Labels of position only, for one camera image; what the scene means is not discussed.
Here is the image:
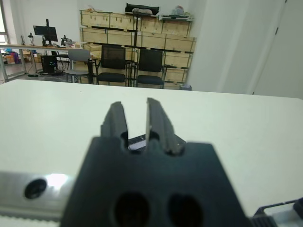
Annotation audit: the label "black computer monitor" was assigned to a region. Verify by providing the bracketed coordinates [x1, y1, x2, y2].
[32, 18, 58, 47]

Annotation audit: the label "black metal stand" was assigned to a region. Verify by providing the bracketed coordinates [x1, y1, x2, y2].
[132, 13, 152, 87]

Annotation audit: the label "black mesh chair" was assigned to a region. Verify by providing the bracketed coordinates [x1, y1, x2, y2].
[136, 48, 165, 89]
[88, 44, 127, 86]

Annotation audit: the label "black computer tower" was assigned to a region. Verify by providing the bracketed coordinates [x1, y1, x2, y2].
[40, 54, 57, 73]

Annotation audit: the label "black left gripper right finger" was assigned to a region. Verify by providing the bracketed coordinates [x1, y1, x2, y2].
[145, 97, 182, 155]

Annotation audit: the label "grey plastic chair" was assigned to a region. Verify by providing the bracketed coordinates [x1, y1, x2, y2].
[63, 48, 93, 84]

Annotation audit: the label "black fabric bag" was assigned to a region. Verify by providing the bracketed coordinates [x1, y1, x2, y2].
[125, 2, 160, 17]

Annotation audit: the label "white door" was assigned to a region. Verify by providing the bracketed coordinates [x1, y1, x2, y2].
[252, 0, 303, 99]

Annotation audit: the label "purple orange bag pile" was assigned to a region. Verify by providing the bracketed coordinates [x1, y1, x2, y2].
[1, 48, 21, 64]

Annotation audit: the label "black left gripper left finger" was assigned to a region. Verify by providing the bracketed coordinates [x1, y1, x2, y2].
[100, 101, 129, 149]

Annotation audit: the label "clear plastic bag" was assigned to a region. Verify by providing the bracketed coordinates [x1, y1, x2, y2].
[170, 6, 186, 16]

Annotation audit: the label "grey cloth bundle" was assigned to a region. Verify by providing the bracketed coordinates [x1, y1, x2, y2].
[132, 8, 153, 15]

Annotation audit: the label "plywood shipping crate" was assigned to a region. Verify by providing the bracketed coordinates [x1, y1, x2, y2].
[81, 10, 111, 28]
[110, 13, 140, 31]
[163, 51, 194, 68]
[84, 43, 102, 59]
[165, 35, 197, 53]
[163, 67, 190, 83]
[80, 27, 107, 43]
[107, 30, 137, 47]
[162, 20, 192, 37]
[136, 32, 166, 49]
[139, 17, 163, 35]

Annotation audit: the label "wooden top desk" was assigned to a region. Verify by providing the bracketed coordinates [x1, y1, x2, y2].
[0, 44, 82, 81]

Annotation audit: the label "bright window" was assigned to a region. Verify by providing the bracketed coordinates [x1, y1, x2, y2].
[0, 0, 9, 44]

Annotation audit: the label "cardboard box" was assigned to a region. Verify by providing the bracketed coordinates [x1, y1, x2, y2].
[21, 51, 42, 63]

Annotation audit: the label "white flat tray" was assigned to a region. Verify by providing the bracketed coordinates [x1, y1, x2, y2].
[158, 14, 195, 22]

